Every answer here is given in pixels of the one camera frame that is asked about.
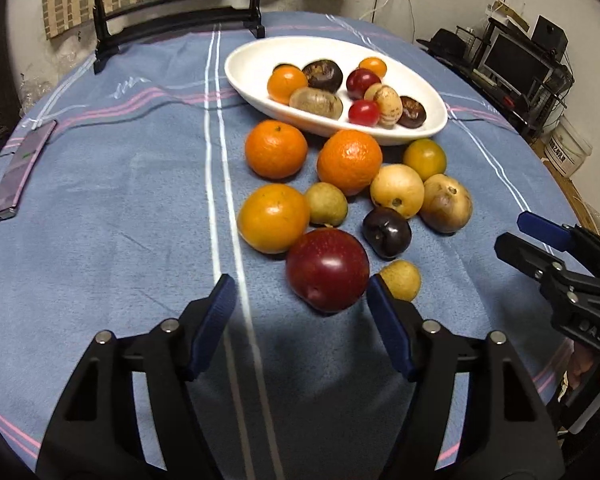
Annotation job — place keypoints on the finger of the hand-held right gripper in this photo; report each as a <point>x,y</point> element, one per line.
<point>522,255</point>
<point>545,230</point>

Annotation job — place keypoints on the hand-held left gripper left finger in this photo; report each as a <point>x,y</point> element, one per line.
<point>212,320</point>

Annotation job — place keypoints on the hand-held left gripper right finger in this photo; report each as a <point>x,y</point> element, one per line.
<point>390,327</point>

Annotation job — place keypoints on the yellow-green longan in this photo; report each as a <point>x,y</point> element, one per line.
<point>402,280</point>
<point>327,203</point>

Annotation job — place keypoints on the big red apple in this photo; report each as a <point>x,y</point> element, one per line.
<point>327,270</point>

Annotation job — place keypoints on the brownish tan passion fruit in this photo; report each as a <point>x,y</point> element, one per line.
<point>446,203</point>

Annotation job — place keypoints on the dark purple plum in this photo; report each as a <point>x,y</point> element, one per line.
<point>386,233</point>

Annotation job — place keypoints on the smooth orange round fruit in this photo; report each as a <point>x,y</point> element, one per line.
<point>272,218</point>
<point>286,86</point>

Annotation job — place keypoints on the smooth tan round fruit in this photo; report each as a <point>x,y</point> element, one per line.
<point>396,191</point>

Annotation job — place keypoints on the yellow-green tomato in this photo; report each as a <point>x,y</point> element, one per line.
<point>425,158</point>

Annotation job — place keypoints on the orange mandarin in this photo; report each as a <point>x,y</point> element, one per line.
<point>350,161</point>
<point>276,150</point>

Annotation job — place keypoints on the tan purple-striped fruit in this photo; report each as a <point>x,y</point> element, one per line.
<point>384,105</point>

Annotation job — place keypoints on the red cherry tomato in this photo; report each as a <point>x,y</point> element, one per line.
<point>364,113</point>

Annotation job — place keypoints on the small dark red plum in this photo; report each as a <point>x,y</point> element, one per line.
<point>362,82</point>

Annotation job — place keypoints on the oblong tan fruit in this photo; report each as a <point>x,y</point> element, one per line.
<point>315,104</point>

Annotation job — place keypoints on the small orange tomato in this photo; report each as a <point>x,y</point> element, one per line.
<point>373,66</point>

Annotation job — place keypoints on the white oval plate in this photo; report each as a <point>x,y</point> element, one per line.
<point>260,60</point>

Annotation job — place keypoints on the person's right hand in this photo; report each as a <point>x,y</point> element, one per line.
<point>579,367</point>

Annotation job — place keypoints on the white plastic bucket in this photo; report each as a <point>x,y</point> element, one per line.
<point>570,147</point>

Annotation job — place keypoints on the black computer desk rack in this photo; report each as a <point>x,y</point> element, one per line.
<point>517,110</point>

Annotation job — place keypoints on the blue plaid tablecloth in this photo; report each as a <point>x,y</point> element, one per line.
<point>130,210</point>

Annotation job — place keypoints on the computer monitor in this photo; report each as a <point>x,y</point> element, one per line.
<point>512,62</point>

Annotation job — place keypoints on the black speaker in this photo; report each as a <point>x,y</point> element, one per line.
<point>550,35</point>

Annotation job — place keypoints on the black hat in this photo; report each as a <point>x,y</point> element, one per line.
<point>445,40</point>

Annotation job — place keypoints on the small cardboard box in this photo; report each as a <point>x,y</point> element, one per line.
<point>510,12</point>

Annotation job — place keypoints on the purple smartphone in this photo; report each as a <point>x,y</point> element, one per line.
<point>22,167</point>

